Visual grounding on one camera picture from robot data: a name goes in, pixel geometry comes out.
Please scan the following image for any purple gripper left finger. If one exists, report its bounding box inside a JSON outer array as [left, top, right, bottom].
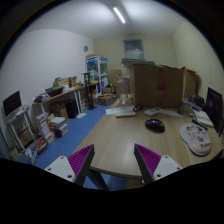
[[46, 144, 95, 186]]

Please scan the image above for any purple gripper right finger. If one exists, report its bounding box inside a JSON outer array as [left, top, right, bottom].
[[134, 144, 182, 184]]

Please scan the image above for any black computer mouse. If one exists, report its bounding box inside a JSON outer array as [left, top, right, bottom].
[[145, 119, 165, 133]]

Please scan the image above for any white patterned mouse pad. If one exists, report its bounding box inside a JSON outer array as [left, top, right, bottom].
[[179, 123, 212, 156]]

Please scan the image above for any stack of books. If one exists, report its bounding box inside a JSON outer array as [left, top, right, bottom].
[[50, 117, 68, 138]]

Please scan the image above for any white calculator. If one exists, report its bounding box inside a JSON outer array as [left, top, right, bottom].
[[144, 107, 161, 117]]

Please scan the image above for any black bin under desk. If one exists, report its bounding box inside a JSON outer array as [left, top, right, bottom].
[[65, 99, 78, 118]]

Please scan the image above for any wooden side desk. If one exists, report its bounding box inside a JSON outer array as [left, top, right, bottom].
[[32, 88, 82, 115]]

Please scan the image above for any white paper sheet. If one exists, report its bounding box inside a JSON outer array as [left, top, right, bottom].
[[106, 106, 134, 115]]

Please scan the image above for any white notebook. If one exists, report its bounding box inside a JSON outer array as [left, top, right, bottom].
[[195, 111, 213, 127]]

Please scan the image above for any white metal stand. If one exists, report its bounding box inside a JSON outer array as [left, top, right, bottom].
[[7, 105, 36, 152]]

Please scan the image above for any open cardboard box on floor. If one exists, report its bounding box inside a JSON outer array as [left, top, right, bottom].
[[98, 94, 116, 106]]

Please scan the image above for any large brown cardboard box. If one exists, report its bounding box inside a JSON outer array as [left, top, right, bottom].
[[130, 64, 197, 108]]

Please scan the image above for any clear glass jar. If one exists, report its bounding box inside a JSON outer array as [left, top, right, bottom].
[[117, 77, 130, 105]]

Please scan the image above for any black monitor on desk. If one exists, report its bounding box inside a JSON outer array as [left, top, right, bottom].
[[205, 88, 224, 134]]

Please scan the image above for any black monitor on stand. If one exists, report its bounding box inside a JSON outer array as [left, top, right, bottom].
[[3, 91, 22, 116]]

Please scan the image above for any blue white shelf cabinet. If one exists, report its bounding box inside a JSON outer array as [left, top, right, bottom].
[[86, 54, 109, 94]]

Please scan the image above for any ceiling fluorescent light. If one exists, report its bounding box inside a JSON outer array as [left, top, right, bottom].
[[113, 7, 126, 24]]

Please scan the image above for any round wall clock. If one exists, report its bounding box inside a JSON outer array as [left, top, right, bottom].
[[83, 46, 89, 52]]

